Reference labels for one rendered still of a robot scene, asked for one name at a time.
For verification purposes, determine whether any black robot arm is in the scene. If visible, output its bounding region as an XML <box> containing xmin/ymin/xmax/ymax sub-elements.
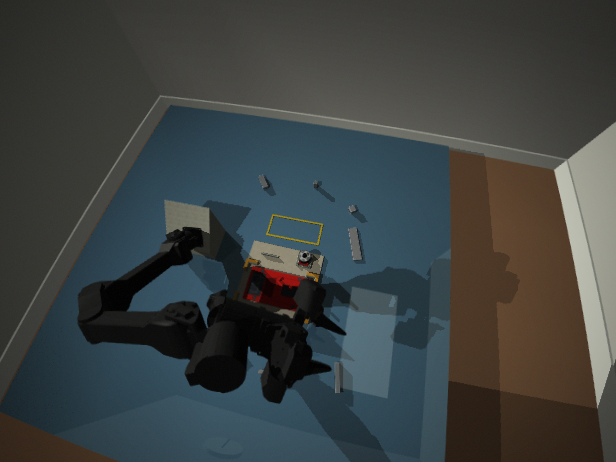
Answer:
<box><xmin>77</xmin><ymin>227</ymin><xmax>313</xmax><ymax>393</ymax></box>

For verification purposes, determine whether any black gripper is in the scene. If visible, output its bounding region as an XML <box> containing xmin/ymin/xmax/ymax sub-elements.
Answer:
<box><xmin>248</xmin><ymin>278</ymin><xmax>346</xmax><ymax>404</ymax></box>

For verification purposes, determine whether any black wheel with grey hub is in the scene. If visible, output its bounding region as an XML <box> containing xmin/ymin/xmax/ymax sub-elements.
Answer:
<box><xmin>298</xmin><ymin>250</ymin><xmax>311</xmax><ymax>264</ymax></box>

